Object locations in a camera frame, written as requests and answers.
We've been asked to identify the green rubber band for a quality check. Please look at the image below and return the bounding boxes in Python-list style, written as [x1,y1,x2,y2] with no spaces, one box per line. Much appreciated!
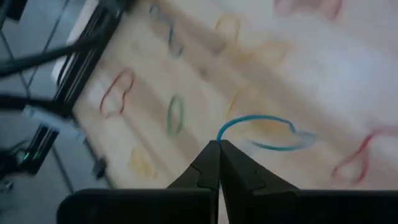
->
[166,94,187,137]

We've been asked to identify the long teal rubber band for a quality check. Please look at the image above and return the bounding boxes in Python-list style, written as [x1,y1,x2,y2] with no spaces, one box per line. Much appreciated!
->
[216,114,317,152]

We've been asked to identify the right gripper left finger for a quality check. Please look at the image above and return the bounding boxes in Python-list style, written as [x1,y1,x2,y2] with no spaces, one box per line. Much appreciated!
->
[57,140,221,224]

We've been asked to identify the large red rubber band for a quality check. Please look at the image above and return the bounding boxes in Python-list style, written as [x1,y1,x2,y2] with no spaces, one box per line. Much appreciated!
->
[98,67,135,119]

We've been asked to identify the white frame bracket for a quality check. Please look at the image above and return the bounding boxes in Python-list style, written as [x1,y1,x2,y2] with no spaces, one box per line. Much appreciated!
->
[22,105,86,141]

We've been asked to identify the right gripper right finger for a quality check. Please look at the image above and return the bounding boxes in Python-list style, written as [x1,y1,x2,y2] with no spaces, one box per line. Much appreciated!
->
[220,140,398,224]

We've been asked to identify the black aluminium table frame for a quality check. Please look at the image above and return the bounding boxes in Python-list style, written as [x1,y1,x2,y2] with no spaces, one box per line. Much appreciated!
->
[18,0,136,177]

